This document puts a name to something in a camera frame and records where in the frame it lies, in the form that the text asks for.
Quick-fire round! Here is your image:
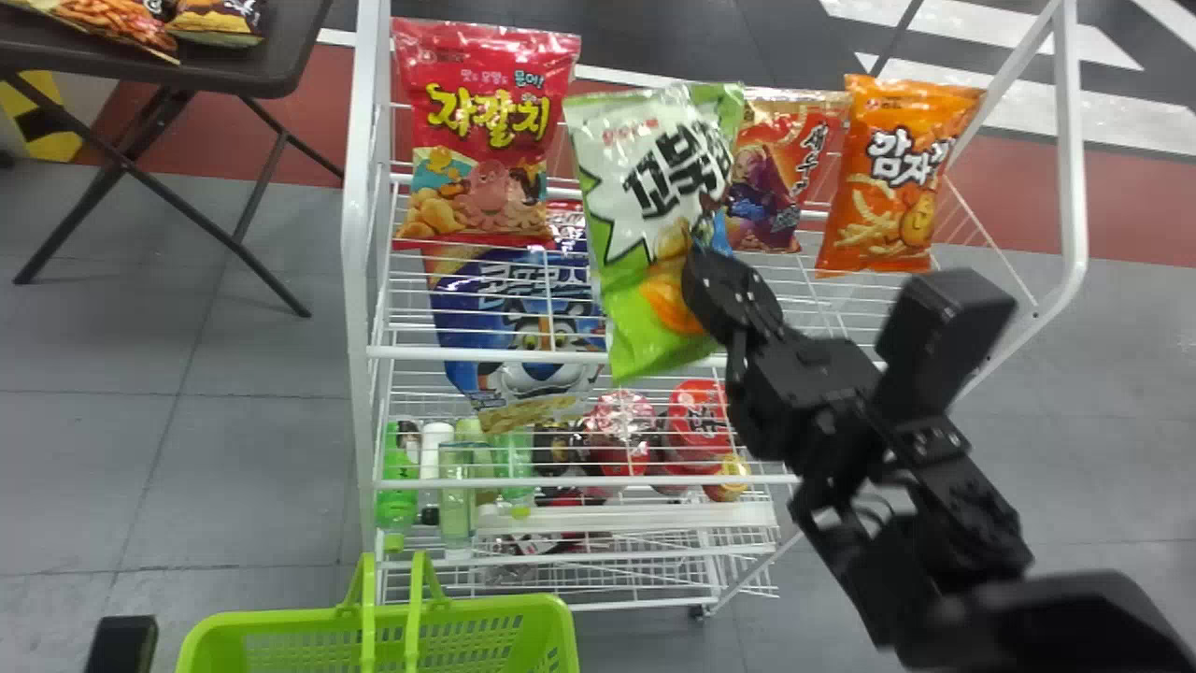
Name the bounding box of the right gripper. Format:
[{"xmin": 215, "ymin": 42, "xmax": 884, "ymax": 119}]
[{"xmin": 679, "ymin": 245, "xmax": 886, "ymax": 489}]

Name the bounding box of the green snack packet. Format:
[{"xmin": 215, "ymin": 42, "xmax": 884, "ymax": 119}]
[{"xmin": 562, "ymin": 81, "xmax": 748, "ymax": 383}]

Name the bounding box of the red snack packet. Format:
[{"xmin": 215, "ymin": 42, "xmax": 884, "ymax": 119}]
[
  {"xmin": 390, "ymin": 17, "xmax": 583, "ymax": 252},
  {"xmin": 723, "ymin": 86, "xmax": 854, "ymax": 256}
]

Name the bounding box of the yellow can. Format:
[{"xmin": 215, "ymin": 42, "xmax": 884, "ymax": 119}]
[{"xmin": 702, "ymin": 454, "xmax": 751, "ymax": 504}]

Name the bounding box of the orange snack packet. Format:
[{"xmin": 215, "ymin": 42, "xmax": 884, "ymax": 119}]
[
  {"xmin": 814, "ymin": 73, "xmax": 988, "ymax": 279},
  {"xmin": 26, "ymin": 0, "xmax": 181, "ymax": 65}
]

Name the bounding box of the blue cereal bag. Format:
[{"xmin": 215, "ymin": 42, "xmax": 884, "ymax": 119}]
[{"xmin": 429, "ymin": 200, "xmax": 609, "ymax": 437}]

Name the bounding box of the white bottle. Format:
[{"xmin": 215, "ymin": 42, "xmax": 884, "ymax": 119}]
[{"xmin": 420, "ymin": 422, "xmax": 455, "ymax": 511}]

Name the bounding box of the pale green bottle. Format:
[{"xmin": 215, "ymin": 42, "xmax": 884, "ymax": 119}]
[{"xmin": 438, "ymin": 439, "xmax": 478, "ymax": 561}]

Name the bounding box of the green basket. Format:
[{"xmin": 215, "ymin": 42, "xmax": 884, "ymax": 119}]
[{"xmin": 174, "ymin": 551, "xmax": 581, "ymax": 673}]

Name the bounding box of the dark side table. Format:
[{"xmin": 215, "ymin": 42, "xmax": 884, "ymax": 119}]
[{"xmin": 0, "ymin": 0, "xmax": 346, "ymax": 320}]

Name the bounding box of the yellow snack packet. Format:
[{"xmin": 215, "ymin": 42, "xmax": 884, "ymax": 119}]
[{"xmin": 165, "ymin": 0, "xmax": 268, "ymax": 49}]

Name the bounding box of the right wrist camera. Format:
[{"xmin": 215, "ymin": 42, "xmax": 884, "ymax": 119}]
[{"xmin": 873, "ymin": 267, "xmax": 1020, "ymax": 423}]

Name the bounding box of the white wire rack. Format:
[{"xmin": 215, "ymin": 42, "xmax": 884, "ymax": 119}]
[{"xmin": 340, "ymin": 0, "xmax": 1090, "ymax": 619}]

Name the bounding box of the yellow black striped post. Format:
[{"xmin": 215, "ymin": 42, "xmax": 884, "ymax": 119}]
[{"xmin": 0, "ymin": 70, "xmax": 86, "ymax": 164}]

